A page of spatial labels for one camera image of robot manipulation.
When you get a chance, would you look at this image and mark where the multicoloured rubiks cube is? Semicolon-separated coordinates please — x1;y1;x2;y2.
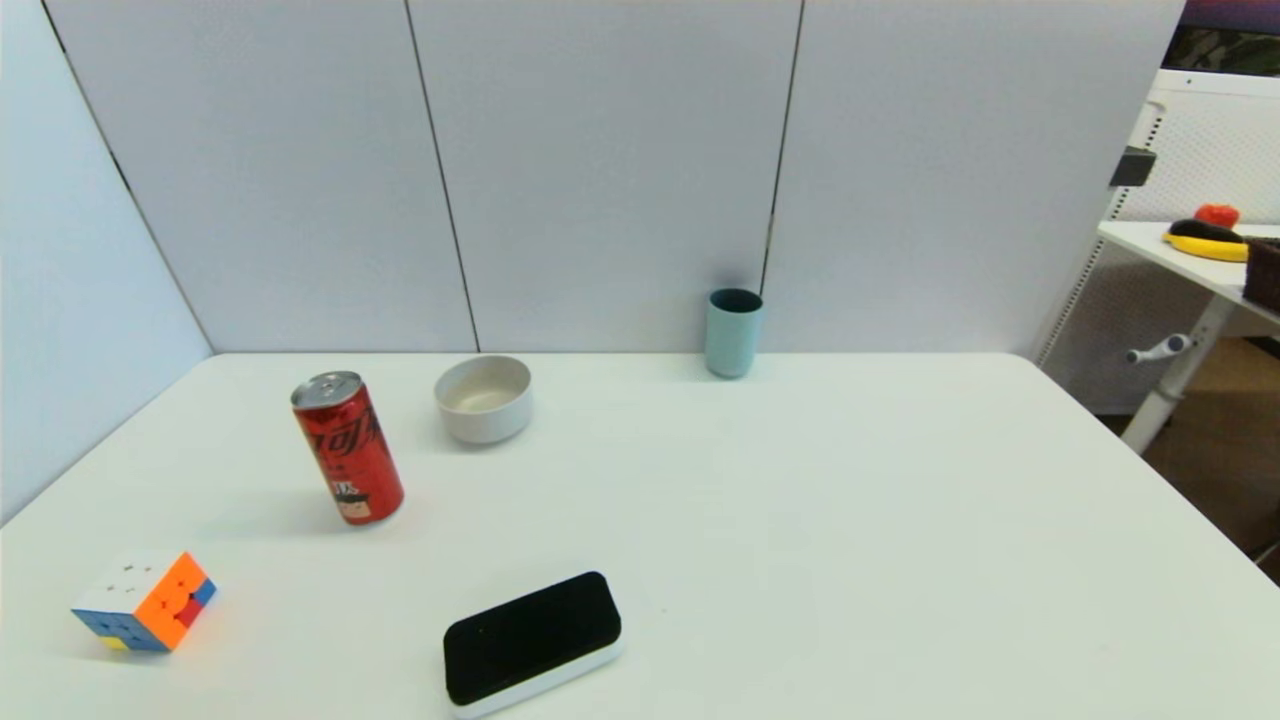
71;550;217;654

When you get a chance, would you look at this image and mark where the teal plastic cup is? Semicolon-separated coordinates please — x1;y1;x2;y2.
704;288;765;380

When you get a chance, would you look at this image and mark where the white round bowl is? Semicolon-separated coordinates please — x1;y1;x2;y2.
434;355;534;446

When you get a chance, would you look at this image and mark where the black and white board eraser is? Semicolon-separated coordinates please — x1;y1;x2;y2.
443;571;625;720

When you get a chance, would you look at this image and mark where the red cola can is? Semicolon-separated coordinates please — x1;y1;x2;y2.
291;371;406;527

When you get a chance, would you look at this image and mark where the black box on partition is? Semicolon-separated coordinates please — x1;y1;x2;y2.
1109;146;1158;189

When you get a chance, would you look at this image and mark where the white side desk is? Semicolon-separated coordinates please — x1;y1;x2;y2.
1097;221;1280;456

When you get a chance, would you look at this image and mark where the black toy eggplant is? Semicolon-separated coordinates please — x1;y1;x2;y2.
1170;218;1246;244

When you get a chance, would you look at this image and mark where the yellow banana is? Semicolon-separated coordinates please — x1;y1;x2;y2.
1162;231;1251;263

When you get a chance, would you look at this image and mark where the white pegboard panel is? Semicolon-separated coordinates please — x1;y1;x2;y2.
1035;68;1280;416

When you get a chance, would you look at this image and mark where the dark brown basket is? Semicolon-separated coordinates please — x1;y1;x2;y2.
1243;236;1280;311

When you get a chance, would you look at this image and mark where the white desk crank handle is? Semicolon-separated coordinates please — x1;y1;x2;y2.
1126;333;1194;365

